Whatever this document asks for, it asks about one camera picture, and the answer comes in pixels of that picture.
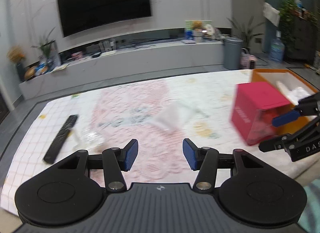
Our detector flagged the clear plastic bag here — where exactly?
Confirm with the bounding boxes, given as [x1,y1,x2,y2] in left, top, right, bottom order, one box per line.
[72,128,105,150]

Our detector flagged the small white tissue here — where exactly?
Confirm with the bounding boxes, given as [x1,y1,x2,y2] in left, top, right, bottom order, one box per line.
[149,101,209,133]

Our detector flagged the white paper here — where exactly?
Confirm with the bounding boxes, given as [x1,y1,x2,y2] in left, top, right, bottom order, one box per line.
[276,81,311,106]

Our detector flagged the pink box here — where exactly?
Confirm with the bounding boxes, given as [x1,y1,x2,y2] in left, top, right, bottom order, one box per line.
[231,82,298,146]

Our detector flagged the lace patterned tablecloth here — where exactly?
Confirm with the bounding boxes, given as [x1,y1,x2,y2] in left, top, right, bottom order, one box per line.
[1,70,319,213]

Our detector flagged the orange box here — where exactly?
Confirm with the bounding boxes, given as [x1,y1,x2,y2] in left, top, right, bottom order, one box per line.
[251,69,319,135]

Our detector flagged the black remote control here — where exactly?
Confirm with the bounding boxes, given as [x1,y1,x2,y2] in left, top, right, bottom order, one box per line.
[43,115,78,165]

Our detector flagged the blue water bottle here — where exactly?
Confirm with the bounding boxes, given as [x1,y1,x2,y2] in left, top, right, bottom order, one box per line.
[269,31,285,63]

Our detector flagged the grey round trash bin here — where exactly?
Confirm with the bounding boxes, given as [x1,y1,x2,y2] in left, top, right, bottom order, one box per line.
[223,37,243,70]

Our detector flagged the tall leafy floor plant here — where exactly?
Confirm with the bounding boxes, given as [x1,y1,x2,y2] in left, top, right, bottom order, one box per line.
[227,16,265,52]

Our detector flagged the grey marble tv cabinet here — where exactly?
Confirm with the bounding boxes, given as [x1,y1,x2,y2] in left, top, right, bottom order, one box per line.
[20,41,223,100]

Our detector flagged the white wifi router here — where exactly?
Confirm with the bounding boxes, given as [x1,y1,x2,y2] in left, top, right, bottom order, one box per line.
[99,39,117,56]

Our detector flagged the teddy bear plush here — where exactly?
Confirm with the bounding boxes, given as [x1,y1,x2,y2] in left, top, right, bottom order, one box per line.
[191,20,203,32]

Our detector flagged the green potted plant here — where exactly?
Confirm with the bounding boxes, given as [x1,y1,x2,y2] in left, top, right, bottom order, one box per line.
[31,27,61,71]

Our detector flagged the dark vase yellow flowers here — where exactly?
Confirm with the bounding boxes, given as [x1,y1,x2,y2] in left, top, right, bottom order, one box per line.
[7,46,25,82]

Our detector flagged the black wall television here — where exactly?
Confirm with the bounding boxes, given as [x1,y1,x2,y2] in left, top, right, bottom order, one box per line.
[57,0,152,37]

